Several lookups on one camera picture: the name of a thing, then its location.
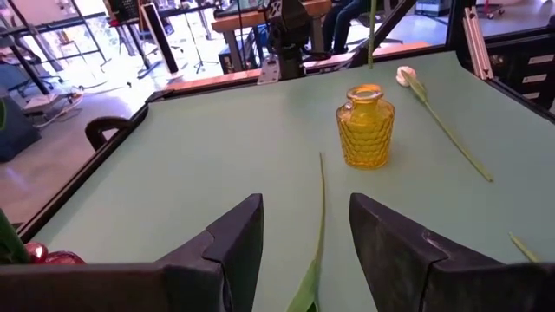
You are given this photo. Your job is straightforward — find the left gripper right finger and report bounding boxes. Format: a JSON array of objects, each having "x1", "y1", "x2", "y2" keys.
[{"x1": 349, "y1": 192, "x2": 555, "y2": 312}]

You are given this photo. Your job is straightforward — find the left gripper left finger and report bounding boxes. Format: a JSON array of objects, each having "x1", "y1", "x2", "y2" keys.
[{"x1": 0, "y1": 193, "x2": 264, "y2": 312}]

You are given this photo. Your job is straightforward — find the red ribbed glass vase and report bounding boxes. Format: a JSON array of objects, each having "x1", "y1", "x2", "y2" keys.
[{"x1": 23, "y1": 241, "x2": 87, "y2": 265}]

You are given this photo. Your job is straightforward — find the green leaves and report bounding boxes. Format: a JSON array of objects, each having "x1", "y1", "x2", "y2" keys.
[{"x1": 0, "y1": 207, "x2": 31, "y2": 265}]

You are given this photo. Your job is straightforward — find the yellow textured glass vase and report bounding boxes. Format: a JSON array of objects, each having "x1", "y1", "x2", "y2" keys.
[{"x1": 336, "y1": 84, "x2": 396, "y2": 170}]

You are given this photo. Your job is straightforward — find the wooden table end board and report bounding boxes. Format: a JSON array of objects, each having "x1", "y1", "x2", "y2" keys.
[{"x1": 164, "y1": 41, "x2": 434, "y2": 94}]

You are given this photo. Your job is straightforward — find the dark blue bin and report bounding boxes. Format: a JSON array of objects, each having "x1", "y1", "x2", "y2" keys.
[{"x1": 0, "y1": 93, "x2": 42, "y2": 164}]

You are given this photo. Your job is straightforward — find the black drawer cabinet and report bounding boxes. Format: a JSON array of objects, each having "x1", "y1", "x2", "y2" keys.
[{"x1": 492, "y1": 25, "x2": 555, "y2": 112}]

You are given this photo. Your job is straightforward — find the aluminium extrusion bar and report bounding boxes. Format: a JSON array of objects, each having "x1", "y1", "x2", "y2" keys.
[{"x1": 461, "y1": 6, "x2": 495, "y2": 81}]

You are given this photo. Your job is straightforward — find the person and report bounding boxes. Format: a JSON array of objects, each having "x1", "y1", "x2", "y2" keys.
[{"x1": 323, "y1": 0, "x2": 369, "y2": 55}]

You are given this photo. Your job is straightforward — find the wooden desk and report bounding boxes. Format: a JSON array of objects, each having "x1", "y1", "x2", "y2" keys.
[{"x1": 211, "y1": 0, "x2": 333, "y2": 34}]

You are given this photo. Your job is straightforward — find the black table edge frame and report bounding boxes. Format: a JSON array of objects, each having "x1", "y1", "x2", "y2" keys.
[{"x1": 16, "y1": 42, "x2": 555, "y2": 244}]

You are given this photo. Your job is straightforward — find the silver mounting bracket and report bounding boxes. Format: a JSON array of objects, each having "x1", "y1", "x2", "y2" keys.
[{"x1": 257, "y1": 55, "x2": 282, "y2": 86}]

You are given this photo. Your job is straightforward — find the black diagonal frame strut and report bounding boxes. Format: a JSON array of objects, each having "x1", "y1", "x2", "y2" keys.
[{"x1": 346, "y1": 0, "x2": 420, "y2": 68}]

